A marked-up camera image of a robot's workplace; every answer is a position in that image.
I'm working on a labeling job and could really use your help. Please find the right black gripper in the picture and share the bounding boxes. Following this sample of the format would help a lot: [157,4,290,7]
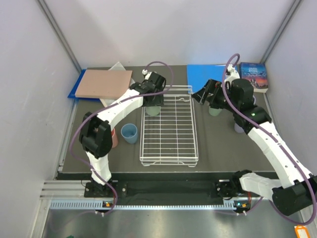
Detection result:
[192,79,239,114]

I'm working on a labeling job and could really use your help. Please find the green cup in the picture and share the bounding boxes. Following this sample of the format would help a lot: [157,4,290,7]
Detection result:
[145,106,160,117]
[209,107,222,117]

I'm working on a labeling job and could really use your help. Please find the blue cup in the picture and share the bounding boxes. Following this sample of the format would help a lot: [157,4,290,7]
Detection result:
[121,123,138,144]

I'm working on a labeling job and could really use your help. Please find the pink cup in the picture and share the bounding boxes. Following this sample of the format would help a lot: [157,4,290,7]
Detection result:
[111,128,118,148]

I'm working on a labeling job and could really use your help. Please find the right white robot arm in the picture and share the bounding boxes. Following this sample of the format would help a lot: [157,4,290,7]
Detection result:
[192,65,317,216]

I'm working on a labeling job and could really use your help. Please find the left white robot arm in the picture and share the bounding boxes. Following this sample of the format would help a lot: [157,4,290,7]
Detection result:
[79,70,166,197]

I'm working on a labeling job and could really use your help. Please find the brown cardboard board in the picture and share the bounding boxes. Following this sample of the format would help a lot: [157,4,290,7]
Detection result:
[75,69,132,100]

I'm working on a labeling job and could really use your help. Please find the Jane Eyre paperback book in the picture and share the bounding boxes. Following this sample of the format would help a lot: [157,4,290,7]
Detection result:
[240,62,268,93]

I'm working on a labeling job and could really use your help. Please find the blue folder under board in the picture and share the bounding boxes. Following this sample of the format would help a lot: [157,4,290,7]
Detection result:
[67,69,86,99]

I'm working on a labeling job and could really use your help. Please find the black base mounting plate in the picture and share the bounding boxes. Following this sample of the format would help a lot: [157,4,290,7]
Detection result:
[84,172,261,199]

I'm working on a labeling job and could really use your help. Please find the orange tag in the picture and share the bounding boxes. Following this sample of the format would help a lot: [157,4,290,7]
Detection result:
[294,225,311,238]

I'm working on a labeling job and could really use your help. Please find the white wire dish rack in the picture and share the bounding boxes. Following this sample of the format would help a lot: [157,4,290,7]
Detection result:
[140,85,199,167]

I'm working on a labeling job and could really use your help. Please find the grey slotted cable duct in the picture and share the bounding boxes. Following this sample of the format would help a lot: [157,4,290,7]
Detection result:
[49,199,251,211]

